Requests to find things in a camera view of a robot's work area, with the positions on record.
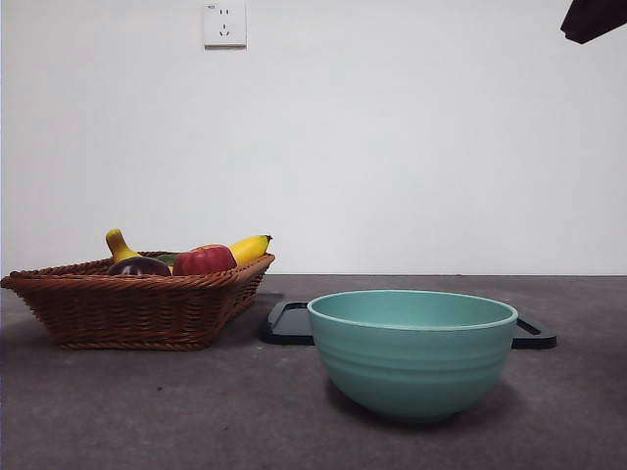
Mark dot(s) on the black rectangular tray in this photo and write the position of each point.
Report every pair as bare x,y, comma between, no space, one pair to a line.
286,325

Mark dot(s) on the green fruit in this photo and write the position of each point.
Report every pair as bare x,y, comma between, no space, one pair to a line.
167,258

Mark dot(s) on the dark purple plum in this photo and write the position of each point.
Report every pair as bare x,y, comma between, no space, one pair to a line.
139,268

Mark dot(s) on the white wall socket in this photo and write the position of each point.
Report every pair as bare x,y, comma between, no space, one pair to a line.
225,24

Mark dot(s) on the teal ribbed bowl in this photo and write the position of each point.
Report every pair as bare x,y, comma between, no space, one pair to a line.
411,372

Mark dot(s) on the red apple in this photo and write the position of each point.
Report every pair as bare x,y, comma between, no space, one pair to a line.
203,259

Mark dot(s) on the yellow banana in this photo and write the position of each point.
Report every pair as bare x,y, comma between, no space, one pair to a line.
120,245

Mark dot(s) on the brown wicker basket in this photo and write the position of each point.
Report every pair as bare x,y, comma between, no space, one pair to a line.
122,308

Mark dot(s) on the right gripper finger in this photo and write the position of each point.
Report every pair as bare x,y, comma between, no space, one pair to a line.
597,19

